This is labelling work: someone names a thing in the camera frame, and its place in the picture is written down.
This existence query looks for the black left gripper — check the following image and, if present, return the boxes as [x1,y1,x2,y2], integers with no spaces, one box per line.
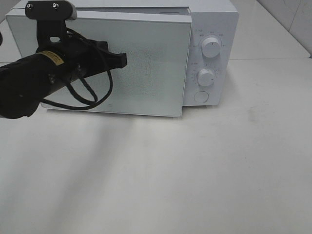
[35,19,127,83]

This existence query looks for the white microwave door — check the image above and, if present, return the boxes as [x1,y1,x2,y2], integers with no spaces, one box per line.
[0,0,192,119]

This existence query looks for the round white door button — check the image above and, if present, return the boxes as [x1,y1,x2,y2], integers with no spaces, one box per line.
[194,91,209,103]

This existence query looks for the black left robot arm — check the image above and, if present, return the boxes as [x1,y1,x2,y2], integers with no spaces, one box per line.
[0,20,127,119]

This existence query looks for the lower white microwave knob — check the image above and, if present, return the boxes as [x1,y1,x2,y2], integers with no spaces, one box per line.
[197,69,215,87]

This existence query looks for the white microwave knob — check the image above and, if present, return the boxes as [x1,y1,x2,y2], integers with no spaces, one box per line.
[200,35,221,58]
[197,69,215,87]

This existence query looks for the upper white microwave knob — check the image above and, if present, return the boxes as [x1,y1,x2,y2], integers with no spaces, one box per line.
[200,35,221,58]

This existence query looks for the white microwave oven body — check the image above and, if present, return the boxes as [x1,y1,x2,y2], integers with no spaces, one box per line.
[11,0,240,108]

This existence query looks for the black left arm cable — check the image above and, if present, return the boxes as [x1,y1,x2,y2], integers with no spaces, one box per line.
[40,28,113,110]

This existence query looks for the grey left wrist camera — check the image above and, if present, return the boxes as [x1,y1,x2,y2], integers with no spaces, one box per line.
[25,0,77,20]

